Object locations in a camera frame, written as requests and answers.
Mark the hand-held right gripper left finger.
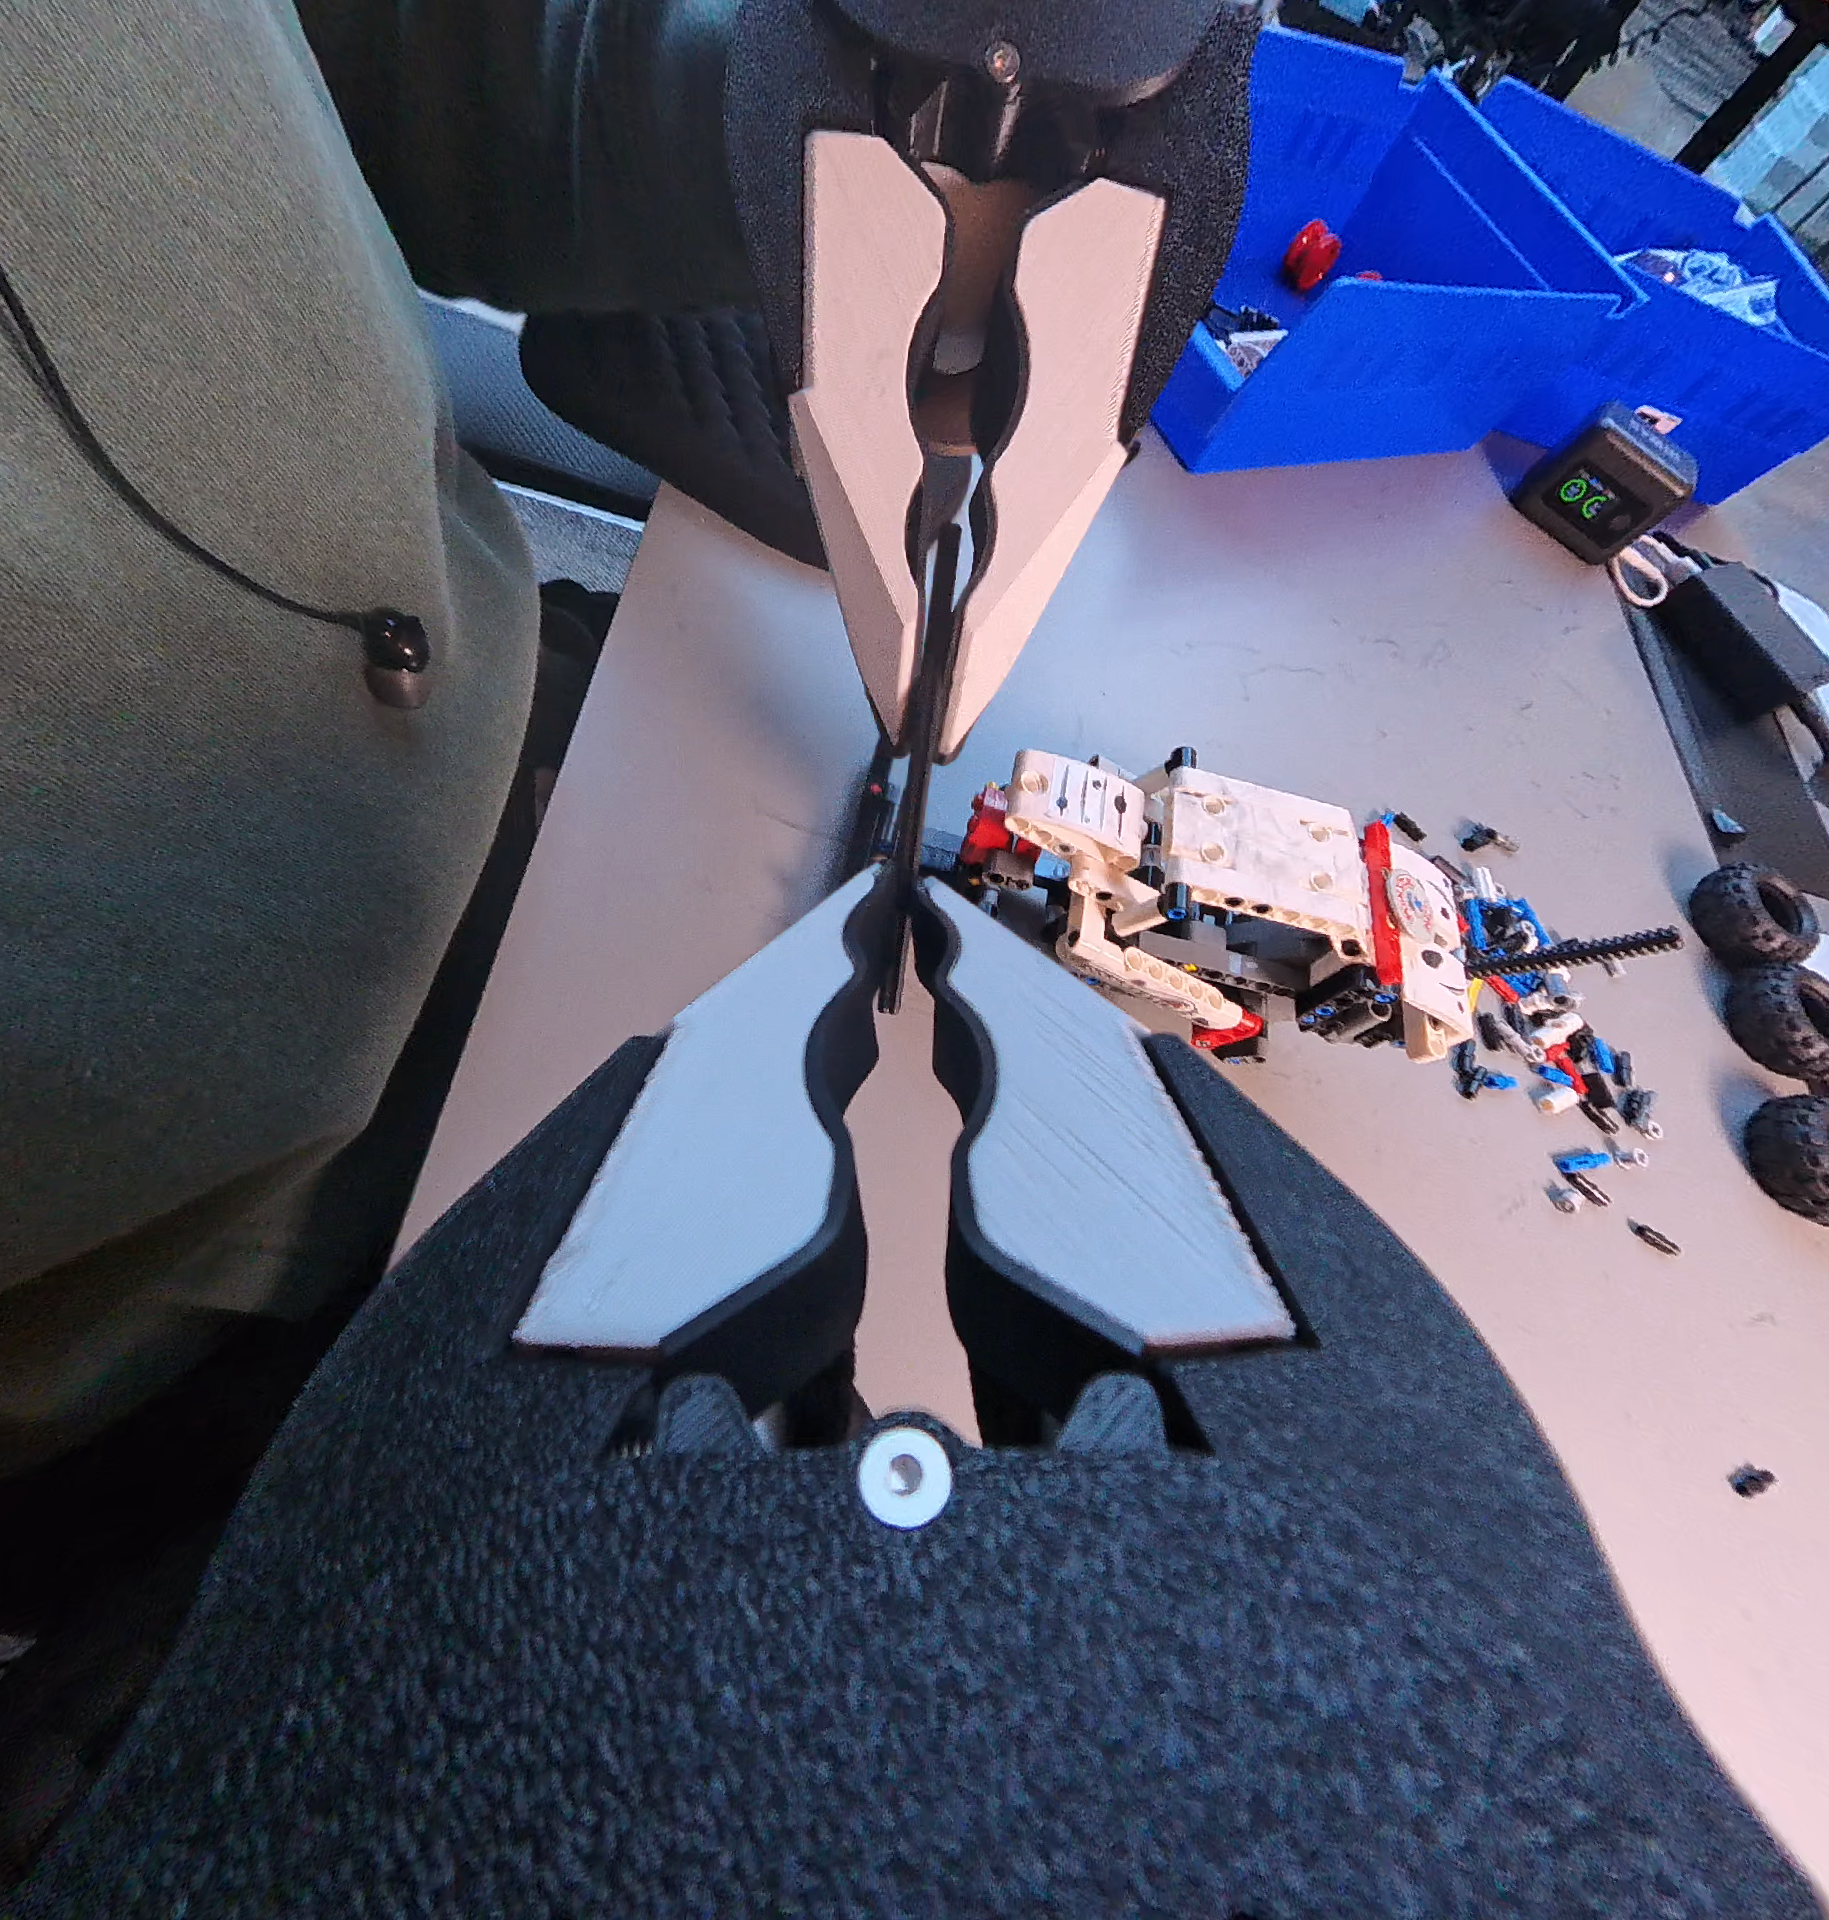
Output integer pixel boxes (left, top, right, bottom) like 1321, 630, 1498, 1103
515, 870, 897, 1366

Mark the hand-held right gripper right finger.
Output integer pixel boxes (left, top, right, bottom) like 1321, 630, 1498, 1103
921, 877, 1306, 1360

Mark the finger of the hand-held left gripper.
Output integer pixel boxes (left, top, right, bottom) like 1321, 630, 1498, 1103
924, 176, 1179, 765
789, 126, 958, 752

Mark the toy brick vehicle model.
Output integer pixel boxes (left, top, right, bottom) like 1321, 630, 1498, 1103
849, 746, 1523, 1069

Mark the grey desk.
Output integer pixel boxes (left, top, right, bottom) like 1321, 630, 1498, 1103
391, 300, 1829, 1920

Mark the pile of small brick parts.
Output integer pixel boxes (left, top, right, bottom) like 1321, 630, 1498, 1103
1391, 806, 1689, 1256

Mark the small black display device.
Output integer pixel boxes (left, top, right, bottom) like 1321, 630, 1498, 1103
1511, 403, 1704, 566

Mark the clear plastic bag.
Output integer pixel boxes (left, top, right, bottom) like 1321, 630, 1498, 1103
1649, 247, 1787, 325

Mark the person's green sweater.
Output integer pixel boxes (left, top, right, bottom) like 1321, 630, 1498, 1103
0, 0, 542, 1487

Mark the black rubber tyre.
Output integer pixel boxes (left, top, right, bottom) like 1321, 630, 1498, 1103
1691, 861, 1823, 968
1745, 1093, 1829, 1231
1723, 960, 1829, 1082

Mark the black flat plate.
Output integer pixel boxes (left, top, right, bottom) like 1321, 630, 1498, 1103
1620, 584, 1829, 909

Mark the black earphone cable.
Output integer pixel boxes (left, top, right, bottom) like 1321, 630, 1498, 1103
0, 165, 437, 714

